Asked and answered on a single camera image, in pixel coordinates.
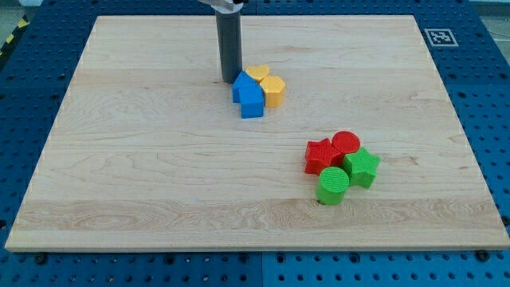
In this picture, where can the yellow hexagon block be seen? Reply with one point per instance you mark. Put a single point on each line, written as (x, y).
(274, 91)

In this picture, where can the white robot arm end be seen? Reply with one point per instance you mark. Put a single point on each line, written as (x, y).
(225, 6)

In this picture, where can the yellow heart block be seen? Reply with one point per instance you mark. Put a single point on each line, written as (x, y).
(258, 72)

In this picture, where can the blue cube block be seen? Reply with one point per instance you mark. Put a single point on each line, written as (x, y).
(252, 101)

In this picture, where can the blue triangle block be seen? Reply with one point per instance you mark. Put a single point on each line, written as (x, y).
(243, 80)

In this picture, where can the red star block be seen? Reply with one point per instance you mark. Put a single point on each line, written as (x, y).
(320, 155)

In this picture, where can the green cylinder block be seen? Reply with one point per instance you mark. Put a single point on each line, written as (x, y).
(332, 185)

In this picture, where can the red cylinder block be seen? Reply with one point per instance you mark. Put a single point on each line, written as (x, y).
(346, 142)

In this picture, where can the light wooden board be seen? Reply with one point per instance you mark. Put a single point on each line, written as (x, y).
(148, 152)

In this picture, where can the green star block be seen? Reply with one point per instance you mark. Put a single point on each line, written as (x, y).
(361, 167)

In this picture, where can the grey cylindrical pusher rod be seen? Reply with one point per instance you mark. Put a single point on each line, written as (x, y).
(229, 44)

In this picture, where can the white fiducial marker tag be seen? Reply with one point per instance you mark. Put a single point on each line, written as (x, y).
(439, 37)

